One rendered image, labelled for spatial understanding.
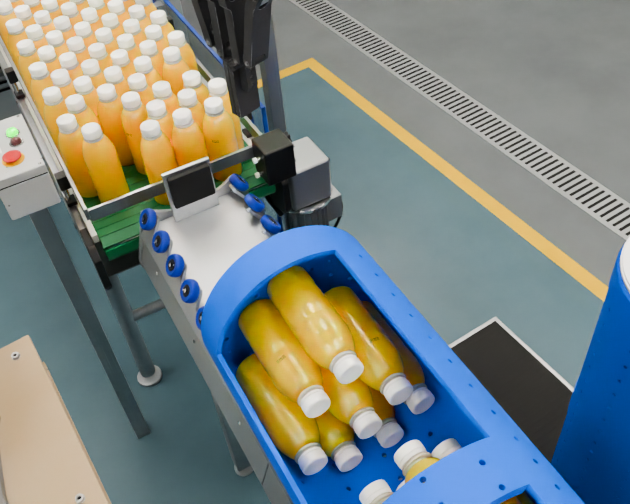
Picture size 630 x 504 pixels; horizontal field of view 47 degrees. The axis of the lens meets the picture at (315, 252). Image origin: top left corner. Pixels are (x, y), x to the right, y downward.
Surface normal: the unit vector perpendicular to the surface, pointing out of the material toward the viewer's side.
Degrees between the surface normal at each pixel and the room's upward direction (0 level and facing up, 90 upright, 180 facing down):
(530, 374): 0
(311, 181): 90
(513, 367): 0
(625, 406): 90
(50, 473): 5
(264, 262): 15
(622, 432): 90
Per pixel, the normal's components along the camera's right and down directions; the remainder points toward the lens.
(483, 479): 0.06, -0.74
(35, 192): 0.48, 0.61
